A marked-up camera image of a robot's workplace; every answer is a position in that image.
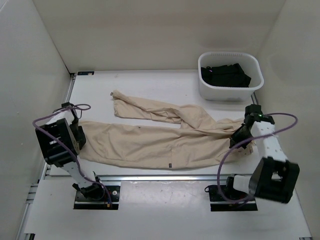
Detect small blue label sticker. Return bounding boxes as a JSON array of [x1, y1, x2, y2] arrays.
[[77, 71, 95, 76]]

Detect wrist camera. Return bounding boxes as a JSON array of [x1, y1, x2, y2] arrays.
[[244, 104, 263, 124], [61, 102, 74, 110]]

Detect white plastic basket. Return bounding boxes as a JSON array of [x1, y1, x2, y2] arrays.
[[198, 51, 264, 102]]

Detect black folded trousers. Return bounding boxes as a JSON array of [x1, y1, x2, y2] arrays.
[[200, 63, 252, 88]]

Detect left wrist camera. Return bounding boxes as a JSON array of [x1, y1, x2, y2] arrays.
[[61, 102, 74, 110]]

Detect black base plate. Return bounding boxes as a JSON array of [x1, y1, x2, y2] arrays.
[[73, 185, 121, 210], [204, 185, 258, 212]]

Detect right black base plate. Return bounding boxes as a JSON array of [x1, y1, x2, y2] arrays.
[[204, 185, 258, 212]]

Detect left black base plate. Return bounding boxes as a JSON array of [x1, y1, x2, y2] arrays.
[[73, 185, 121, 210]]

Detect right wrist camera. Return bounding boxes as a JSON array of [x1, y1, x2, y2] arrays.
[[244, 104, 263, 124]]

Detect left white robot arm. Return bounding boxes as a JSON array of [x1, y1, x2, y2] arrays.
[[32, 102, 106, 201]]

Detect beige trousers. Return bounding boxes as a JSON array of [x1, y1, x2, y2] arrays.
[[79, 90, 254, 170]]

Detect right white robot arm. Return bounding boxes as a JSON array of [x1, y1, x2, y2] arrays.
[[224, 110, 300, 204]]

